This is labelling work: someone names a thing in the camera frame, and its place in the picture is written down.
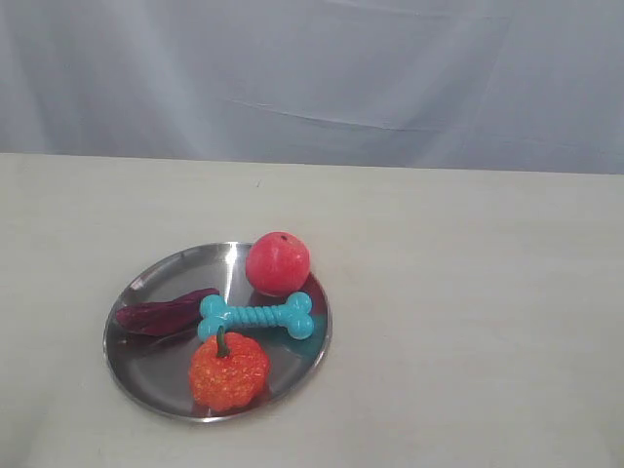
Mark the turquoise toy bone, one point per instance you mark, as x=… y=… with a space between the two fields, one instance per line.
x=293 y=315

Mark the red apple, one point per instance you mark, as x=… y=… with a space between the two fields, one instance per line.
x=277 y=264

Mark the white backdrop cloth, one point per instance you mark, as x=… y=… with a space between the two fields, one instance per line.
x=497 y=85

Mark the round stainless steel plate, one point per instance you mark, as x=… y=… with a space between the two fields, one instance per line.
x=153 y=371

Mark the purple sweet potato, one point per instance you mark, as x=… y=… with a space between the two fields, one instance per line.
x=165 y=317

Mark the orange toy pumpkin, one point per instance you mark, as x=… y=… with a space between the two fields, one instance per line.
x=228 y=371

